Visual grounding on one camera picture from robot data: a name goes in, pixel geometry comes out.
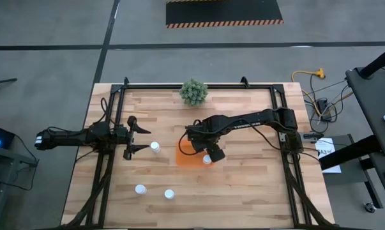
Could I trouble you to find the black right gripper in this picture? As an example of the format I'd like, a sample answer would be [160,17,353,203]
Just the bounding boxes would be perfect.
[185,124,227,163]

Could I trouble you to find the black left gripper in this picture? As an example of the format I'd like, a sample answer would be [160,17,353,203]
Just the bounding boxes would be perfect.
[114,115,152,160]

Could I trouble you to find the orange translucent plastic basket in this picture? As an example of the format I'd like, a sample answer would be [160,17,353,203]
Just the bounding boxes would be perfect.
[176,139,216,167]

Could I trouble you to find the small green artificial plant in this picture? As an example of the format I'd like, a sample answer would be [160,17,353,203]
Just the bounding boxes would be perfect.
[179,78,209,107]

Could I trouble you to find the white paper sheet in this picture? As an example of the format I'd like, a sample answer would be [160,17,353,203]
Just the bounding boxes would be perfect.
[315,137,342,174]

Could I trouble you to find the black power strip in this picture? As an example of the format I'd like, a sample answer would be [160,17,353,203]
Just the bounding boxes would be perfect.
[316,98,333,122]

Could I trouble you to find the black hazard striped floor mat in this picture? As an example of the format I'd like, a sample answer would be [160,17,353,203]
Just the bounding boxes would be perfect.
[165,0,284,29]

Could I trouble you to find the black computer with blue light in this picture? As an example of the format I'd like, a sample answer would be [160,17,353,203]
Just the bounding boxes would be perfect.
[0,123,16,150]

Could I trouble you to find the black tripod leg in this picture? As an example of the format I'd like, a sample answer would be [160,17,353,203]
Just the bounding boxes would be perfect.
[0,77,18,108]

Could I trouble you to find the black stand beam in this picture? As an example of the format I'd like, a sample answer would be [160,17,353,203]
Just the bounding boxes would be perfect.
[319,134,383,171]

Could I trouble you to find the black desk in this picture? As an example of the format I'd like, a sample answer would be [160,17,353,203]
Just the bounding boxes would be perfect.
[345,66,385,156]

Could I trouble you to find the black diagonal pole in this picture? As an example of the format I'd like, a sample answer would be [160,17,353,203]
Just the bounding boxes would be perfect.
[359,43,385,80]

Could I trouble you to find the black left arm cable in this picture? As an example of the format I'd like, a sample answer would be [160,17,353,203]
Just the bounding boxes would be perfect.
[99,96,119,128]

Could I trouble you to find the black metal table frame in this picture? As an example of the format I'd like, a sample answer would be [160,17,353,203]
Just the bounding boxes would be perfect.
[63,76,332,230]

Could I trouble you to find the black floor cables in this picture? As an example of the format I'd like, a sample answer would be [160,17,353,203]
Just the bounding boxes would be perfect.
[303,75,354,128]

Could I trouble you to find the yellow extension cord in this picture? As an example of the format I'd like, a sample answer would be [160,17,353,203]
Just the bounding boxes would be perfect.
[291,68,326,118]

